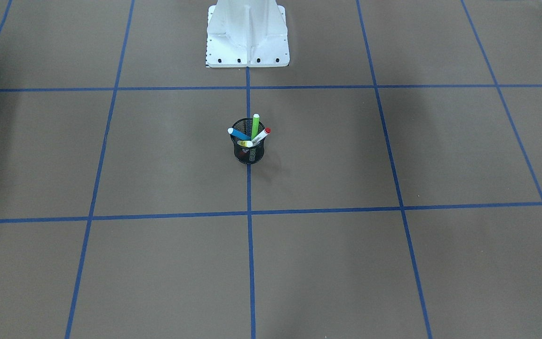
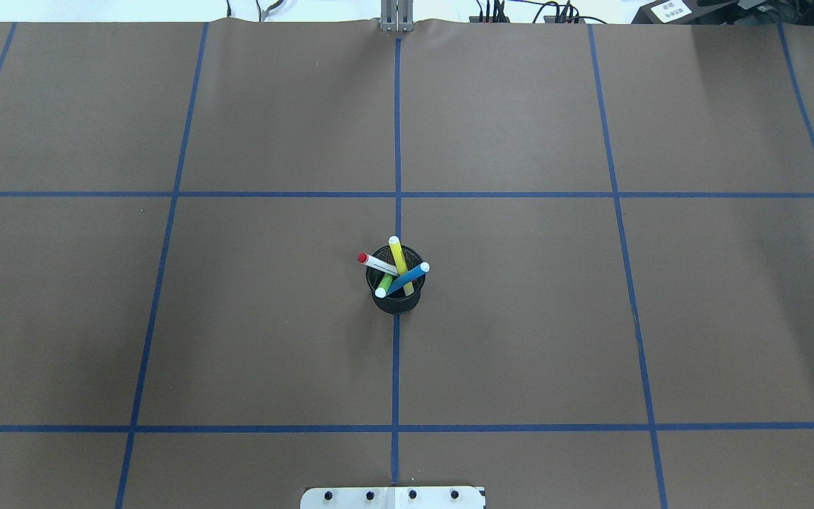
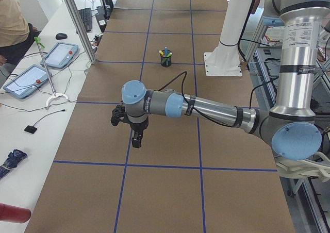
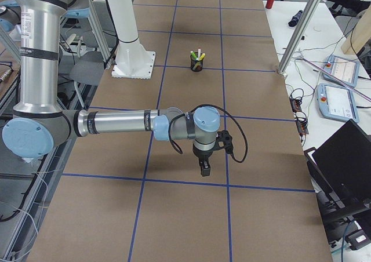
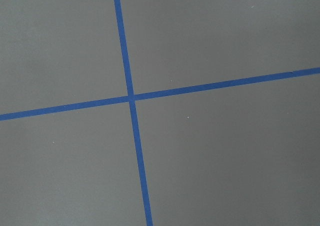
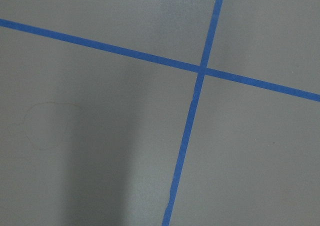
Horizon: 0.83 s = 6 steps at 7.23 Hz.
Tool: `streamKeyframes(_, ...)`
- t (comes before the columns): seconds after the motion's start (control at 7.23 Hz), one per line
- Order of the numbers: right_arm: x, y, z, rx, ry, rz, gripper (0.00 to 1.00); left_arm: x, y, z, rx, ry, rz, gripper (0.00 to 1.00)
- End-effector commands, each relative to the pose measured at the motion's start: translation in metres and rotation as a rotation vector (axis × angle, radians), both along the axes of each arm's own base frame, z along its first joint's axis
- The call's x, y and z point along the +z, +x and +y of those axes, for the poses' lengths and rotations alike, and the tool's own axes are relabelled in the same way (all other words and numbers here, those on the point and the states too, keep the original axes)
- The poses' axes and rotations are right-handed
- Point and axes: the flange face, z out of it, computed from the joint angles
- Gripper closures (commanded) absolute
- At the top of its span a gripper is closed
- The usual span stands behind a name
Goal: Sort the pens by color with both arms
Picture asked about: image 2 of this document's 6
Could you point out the blue marker pen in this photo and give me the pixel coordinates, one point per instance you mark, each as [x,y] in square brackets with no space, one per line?
[408,278]

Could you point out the yellow highlighter pen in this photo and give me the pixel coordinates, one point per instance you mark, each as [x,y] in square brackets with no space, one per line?
[401,265]

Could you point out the white red-capped marker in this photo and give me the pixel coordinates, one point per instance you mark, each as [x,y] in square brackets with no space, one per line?
[377,264]

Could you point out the green highlighter pen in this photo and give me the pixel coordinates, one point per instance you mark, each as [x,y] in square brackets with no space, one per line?
[382,288]

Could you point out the black mesh pen cup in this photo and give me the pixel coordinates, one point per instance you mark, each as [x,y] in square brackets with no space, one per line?
[396,301]

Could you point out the black device with label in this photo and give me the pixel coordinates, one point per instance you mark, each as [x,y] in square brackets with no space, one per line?
[679,12]

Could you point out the grey aluminium frame post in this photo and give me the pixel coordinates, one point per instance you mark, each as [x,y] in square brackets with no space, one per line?
[396,16]

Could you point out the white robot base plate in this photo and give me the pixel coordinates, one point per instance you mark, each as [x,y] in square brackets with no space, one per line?
[395,497]

